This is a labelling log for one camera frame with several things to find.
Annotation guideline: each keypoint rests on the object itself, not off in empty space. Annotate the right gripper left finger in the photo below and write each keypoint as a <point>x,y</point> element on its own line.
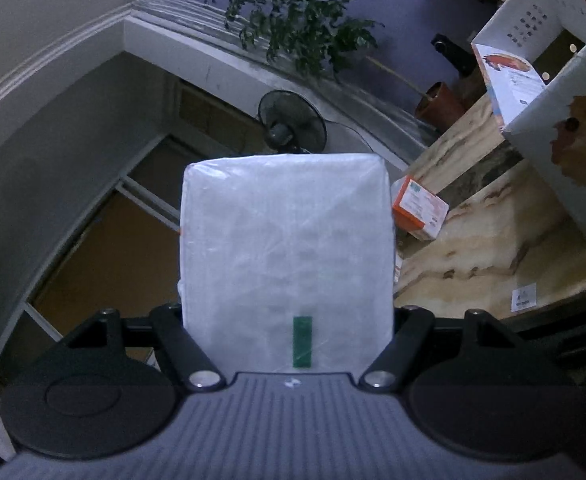
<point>178,355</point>

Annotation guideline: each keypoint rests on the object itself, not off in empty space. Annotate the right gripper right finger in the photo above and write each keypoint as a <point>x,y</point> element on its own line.
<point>386,373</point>

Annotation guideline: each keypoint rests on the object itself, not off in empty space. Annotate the white table sticker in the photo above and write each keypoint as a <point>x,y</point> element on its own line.
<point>524,298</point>

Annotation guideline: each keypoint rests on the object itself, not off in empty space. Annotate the black standing fan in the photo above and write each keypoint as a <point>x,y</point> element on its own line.
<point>292,125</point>

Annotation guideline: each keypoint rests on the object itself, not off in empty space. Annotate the white apple cardboard box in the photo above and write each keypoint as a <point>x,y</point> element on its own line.
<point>532,55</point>

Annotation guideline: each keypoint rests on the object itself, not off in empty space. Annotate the potted ficus tree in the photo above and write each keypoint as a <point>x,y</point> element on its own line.
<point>322,40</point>

